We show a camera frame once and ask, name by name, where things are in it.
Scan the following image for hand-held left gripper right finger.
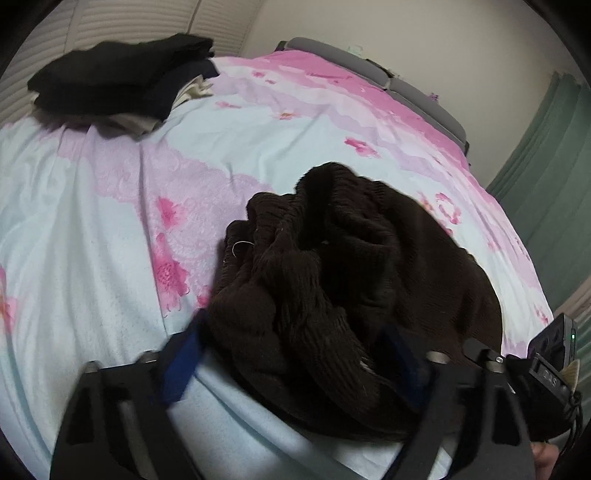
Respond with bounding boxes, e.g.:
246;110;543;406
376;325;536;480

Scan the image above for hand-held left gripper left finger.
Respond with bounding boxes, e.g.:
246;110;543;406
50;318;208;480

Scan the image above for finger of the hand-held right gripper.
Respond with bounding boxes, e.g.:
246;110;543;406
463;338;511;365

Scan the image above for dark brown fleece pants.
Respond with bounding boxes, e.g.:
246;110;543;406
205;161;505;445

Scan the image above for person's right hand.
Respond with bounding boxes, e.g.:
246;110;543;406
530;440;563;480

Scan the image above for beige curtain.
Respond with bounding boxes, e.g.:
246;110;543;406
554;277;591;326

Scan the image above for floral pink blue duvet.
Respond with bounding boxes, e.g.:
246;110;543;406
0;50;556;480

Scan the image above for green curtain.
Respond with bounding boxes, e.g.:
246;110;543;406
486;71;591;308

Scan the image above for grey headboard cushion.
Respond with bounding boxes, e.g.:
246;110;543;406
387;76;471;155
276;37;391;89

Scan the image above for grey folded garment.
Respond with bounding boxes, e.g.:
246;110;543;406
90;113;164;140

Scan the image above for beige folded garment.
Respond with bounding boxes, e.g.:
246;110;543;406
173;76;215;106

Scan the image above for pile of folded black clothes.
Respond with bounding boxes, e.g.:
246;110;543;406
27;33;220;124

